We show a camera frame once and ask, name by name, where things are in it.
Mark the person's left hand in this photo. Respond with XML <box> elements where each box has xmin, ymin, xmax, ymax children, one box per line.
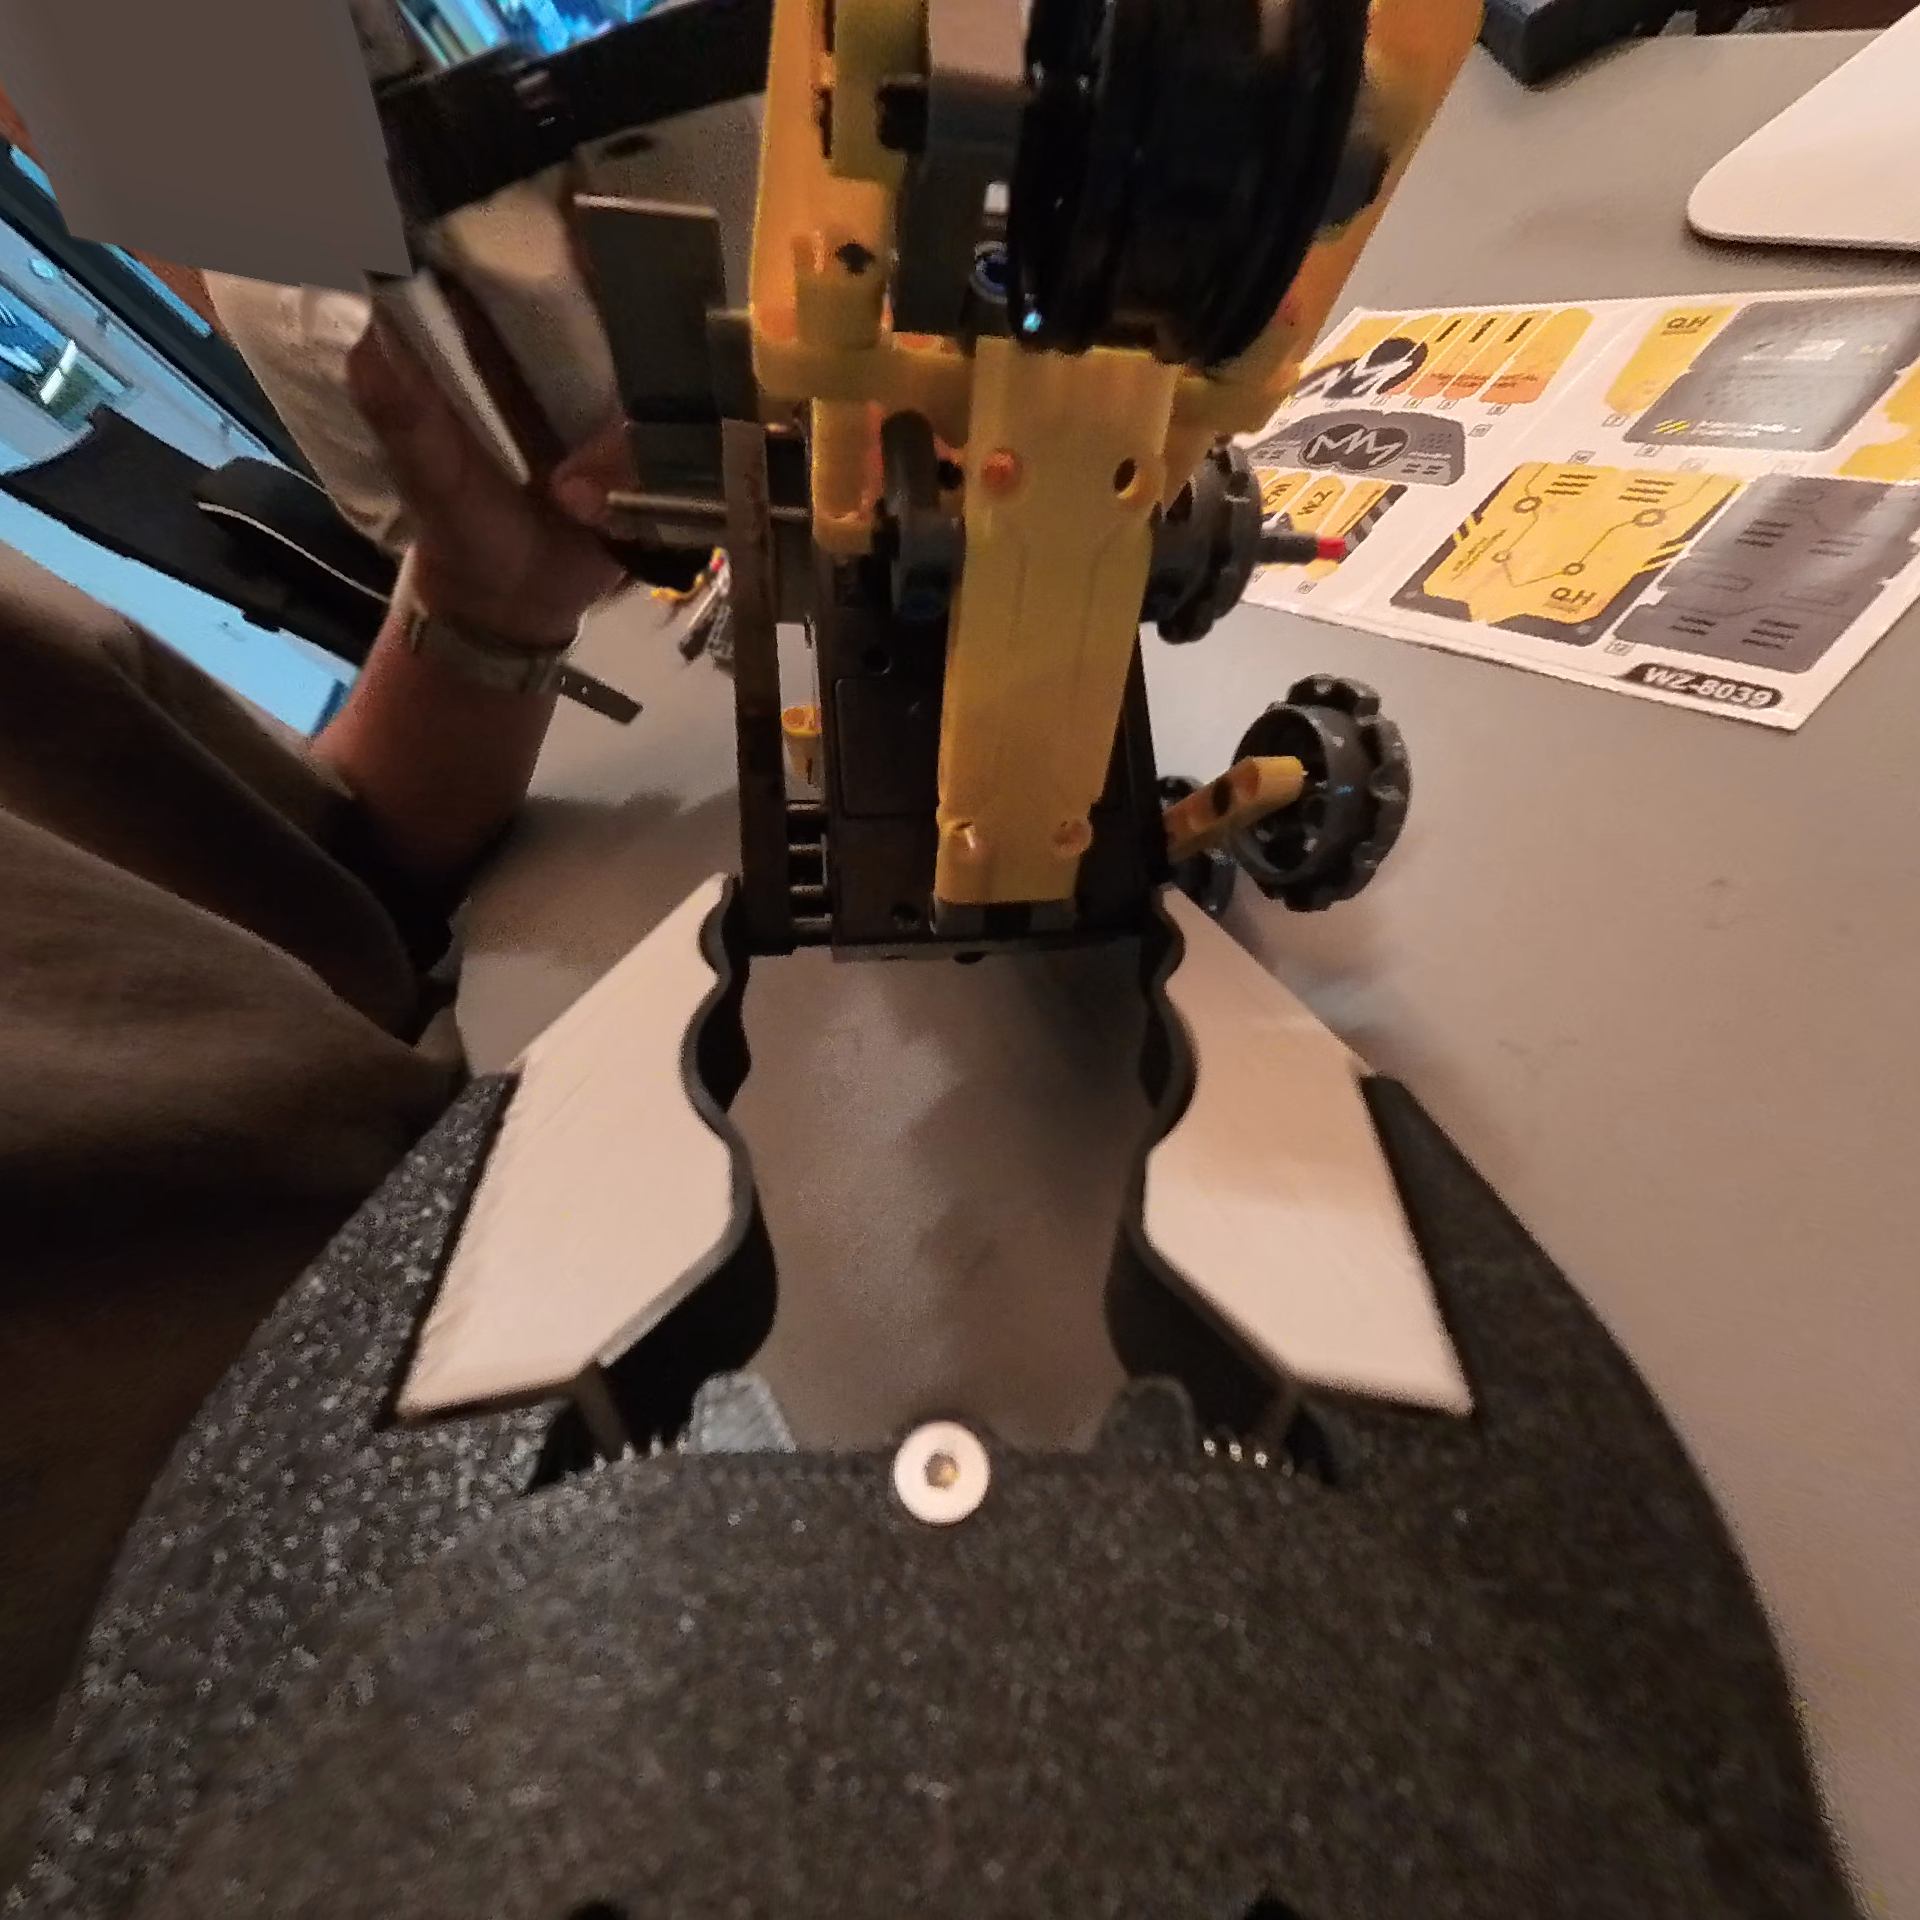
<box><xmin>344</xmin><ymin>317</ymin><xmax>640</xmax><ymax>641</ymax></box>

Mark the black chair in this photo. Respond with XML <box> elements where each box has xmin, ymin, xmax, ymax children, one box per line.
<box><xmin>0</xmin><ymin>434</ymin><xmax>393</xmax><ymax>667</ymax></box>

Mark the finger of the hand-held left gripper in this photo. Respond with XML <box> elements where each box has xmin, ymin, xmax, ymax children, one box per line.
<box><xmin>374</xmin><ymin>192</ymin><xmax>630</xmax><ymax>492</ymax></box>

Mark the short yellow toy beam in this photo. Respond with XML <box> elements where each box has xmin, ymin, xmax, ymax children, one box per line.
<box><xmin>1174</xmin><ymin>756</ymin><xmax>1314</xmax><ymax>867</ymax></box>

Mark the large black toy gear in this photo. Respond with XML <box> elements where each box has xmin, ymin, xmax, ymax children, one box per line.
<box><xmin>1229</xmin><ymin>673</ymin><xmax>1416</xmax><ymax>912</ymax></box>

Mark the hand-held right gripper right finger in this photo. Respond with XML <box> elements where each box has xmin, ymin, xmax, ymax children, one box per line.
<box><xmin>1109</xmin><ymin>880</ymin><xmax>1485</xmax><ymax>1437</ymax></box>

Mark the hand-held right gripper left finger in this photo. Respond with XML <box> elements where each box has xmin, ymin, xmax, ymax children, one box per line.
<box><xmin>393</xmin><ymin>879</ymin><xmax>779</xmax><ymax>1419</ymax></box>

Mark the white monitor stand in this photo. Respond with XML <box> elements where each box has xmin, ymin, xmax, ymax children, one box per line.
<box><xmin>1684</xmin><ymin>14</ymin><xmax>1920</xmax><ymax>253</ymax></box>

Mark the yellow grey sticker sheet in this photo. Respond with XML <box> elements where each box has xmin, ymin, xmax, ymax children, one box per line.
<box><xmin>1239</xmin><ymin>282</ymin><xmax>1920</xmax><ymax>731</ymax></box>

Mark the person's left forearm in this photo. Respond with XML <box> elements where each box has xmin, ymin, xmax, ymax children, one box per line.
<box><xmin>0</xmin><ymin>536</ymin><xmax>588</xmax><ymax>1726</ymax></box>

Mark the yellow grey building-block toy vehicle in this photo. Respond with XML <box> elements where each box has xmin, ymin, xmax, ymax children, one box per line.
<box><xmin>578</xmin><ymin>0</ymin><xmax>1486</xmax><ymax>962</ymax></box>

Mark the black power adapter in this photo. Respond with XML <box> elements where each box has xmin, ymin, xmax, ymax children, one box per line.
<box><xmin>1485</xmin><ymin>0</ymin><xmax>1703</xmax><ymax>87</ymax></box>

